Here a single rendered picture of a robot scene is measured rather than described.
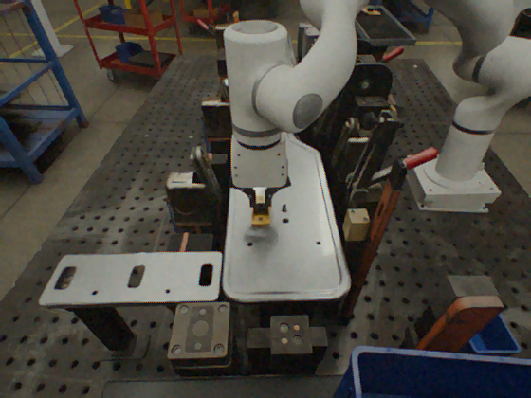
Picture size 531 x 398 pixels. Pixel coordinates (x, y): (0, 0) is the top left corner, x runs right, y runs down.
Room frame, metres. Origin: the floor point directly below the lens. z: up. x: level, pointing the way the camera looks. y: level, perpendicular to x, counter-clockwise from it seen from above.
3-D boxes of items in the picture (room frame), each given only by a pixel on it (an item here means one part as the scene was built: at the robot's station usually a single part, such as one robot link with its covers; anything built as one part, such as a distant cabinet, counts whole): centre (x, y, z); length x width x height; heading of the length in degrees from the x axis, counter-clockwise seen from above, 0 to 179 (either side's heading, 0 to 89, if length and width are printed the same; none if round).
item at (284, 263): (0.94, -0.02, 1.00); 1.38 x 0.22 x 0.02; 1
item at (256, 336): (0.19, -0.03, 0.85); 0.12 x 0.03 x 0.30; 91
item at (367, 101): (0.70, -0.24, 0.91); 0.07 x 0.05 x 0.42; 91
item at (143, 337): (0.29, 0.34, 0.84); 0.11 x 0.06 x 0.29; 91
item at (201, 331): (0.18, 0.09, 0.88); 0.08 x 0.08 x 0.36; 1
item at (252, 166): (0.46, 0.02, 1.14); 0.10 x 0.07 x 0.11; 91
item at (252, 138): (0.46, 0.01, 1.20); 0.09 x 0.08 x 0.03; 91
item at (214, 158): (0.65, 0.14, 0.84); 0.11 x 0.08 x 0.29; 91
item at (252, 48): (0.45, 0.01, 1.28); 0.09 x 0.08 x 0.13; 36
